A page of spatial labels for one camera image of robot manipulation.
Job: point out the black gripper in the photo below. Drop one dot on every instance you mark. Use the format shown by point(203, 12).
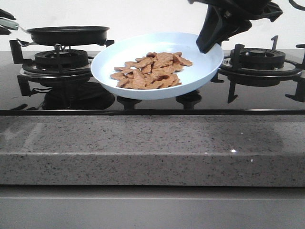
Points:
point(215, 30)

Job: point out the black pan support grate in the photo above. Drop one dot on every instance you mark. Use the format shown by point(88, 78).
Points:
point(51, 80)
point(264, 78)

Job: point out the gas burner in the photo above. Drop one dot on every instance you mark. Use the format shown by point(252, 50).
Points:
point(259, 59)
point(66, 62)

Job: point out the light blue plate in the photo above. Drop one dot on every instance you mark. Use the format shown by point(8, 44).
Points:
point(202, 71)

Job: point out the black left pan support grate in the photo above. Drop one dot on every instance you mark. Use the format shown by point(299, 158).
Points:
point(51, 80)

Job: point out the pile of brown meat slices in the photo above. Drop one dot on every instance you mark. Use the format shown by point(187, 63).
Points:
point(153, 71)

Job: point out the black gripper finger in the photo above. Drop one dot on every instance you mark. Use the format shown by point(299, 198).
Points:
point(6, 14)

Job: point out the black right pan support grate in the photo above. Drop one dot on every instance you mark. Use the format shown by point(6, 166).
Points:
point(264, 78)

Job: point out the right gas burner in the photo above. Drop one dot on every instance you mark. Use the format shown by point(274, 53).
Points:
point(259, 59)

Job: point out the black glass cooktop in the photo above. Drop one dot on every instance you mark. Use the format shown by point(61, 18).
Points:
point(223, 95)

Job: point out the left gas burner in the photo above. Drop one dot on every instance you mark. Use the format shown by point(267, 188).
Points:
point(66, 62)

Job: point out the black frying pan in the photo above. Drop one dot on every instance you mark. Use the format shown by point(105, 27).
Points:
point(63, 35)

